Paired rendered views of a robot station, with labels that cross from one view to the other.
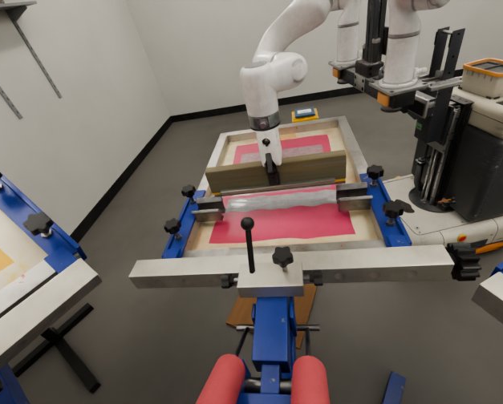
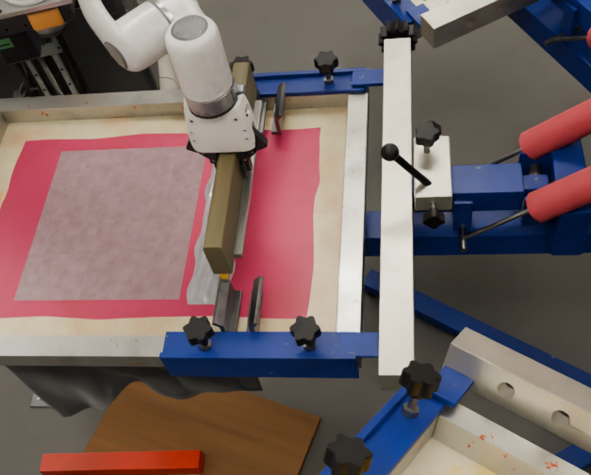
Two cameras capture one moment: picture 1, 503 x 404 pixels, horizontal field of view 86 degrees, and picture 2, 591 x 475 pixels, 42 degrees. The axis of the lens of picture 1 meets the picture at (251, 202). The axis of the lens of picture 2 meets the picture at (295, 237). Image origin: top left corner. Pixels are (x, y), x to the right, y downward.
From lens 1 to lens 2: 1.06 m
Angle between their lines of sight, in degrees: 59
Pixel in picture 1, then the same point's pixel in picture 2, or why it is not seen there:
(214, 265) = (399, 249)
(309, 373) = (542, 126)
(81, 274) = (473, 339)
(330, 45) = not seen: outside the picture
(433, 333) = not seen: hidden behind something
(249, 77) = (216, 40)
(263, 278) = (439, 171)
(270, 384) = (540, 180)
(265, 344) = (506, 181)
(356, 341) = not seen: hidden behind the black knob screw
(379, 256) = (395, 86)
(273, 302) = (457, 177)
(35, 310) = (536, 371)
